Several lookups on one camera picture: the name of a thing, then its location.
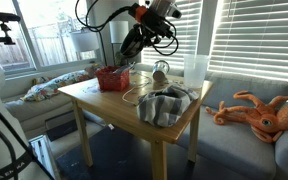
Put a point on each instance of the left window blind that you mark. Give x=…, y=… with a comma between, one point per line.
x=187, y=32

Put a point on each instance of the grey sofa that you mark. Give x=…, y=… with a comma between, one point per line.
x=233, y=144

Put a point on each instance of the floral pillow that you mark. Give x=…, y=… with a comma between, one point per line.
x=48, y=89

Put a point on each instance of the striped grey cloth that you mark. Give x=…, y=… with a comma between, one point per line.
x=164, y=108

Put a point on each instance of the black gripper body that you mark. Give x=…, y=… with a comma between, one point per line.
x=149, y=21

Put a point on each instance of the red woven basket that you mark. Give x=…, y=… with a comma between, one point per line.
x=110, y=81

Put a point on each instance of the translucent plastic cup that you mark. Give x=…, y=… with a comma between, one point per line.
x=195, y=68

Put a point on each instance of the window blind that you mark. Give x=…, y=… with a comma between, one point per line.
x=251, y=38
x=187, y=32

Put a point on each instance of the right window blind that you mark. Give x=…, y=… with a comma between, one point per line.
x=251, y=38

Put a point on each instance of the metal can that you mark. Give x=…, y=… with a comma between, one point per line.
x=160, y=69

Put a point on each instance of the dark blue rug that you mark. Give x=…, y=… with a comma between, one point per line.
x=118, y=155

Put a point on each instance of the orange plush octopus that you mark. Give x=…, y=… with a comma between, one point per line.
x=267, y=121

